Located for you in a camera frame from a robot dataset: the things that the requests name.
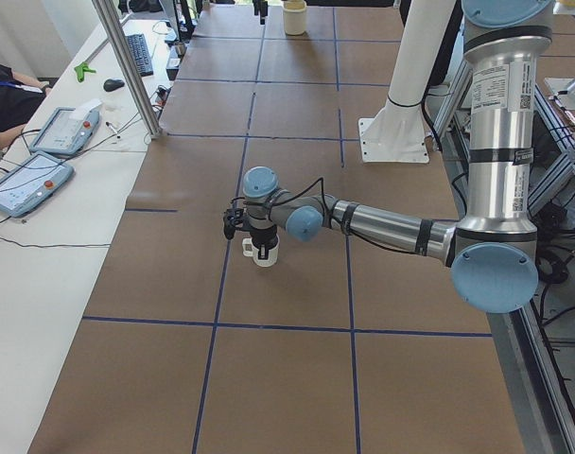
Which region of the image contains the seated person black shirt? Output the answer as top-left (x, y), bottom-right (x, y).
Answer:
top-left (0, 63), bottom-right (52, 149)

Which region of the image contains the white cream bin container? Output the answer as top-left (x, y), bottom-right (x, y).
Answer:
top-left (282, 0), bottom-right (307, 36)

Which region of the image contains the teach pendant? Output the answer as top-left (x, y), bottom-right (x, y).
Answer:
top-left (28, 107), bottom-right (100, 157)
top-left (0, 151), bottom-right (75, 218)

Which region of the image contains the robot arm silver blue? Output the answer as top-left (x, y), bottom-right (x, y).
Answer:
top-left (223, 1), bottom-right (553, 313)

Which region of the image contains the aluminium frame post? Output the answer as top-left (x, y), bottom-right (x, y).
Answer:
top-left (92, 0), bottom-right (162, 139)

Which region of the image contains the white mug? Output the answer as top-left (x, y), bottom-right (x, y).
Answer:
top-left (241, 236), bottom-right (279, 268)

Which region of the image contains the near teach pendant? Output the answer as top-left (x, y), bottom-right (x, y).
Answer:
top-left (0, 151), bottom-right (75, 218)

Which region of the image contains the green plastic tool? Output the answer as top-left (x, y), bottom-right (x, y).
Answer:
top-left (74, 61), bottom-right (96, 83)

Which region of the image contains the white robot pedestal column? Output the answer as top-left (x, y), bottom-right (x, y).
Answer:
top-left (358, 0), bottom-right (456, 164)

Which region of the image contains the white paper slip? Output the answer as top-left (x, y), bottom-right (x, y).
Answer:
top-left (70, 97), bottom-right (102, 121)

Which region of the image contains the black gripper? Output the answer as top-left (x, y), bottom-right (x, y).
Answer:
top-left (249, 224), bottom-right (278, 260)

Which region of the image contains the black computer mouse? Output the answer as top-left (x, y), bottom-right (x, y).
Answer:
top-left (103, 79), bottom-right (125, 93)

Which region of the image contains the black marker pen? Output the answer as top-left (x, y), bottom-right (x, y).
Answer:
top-left (105, 121), bottom-right (121, 139)

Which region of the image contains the far teach pendant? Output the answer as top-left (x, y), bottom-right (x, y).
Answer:
top-left (28, 107), bottom-right (100, 157)

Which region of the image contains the black keyboard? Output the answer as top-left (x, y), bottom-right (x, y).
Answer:
top-left (125, 33), bottom-right (154, 77)

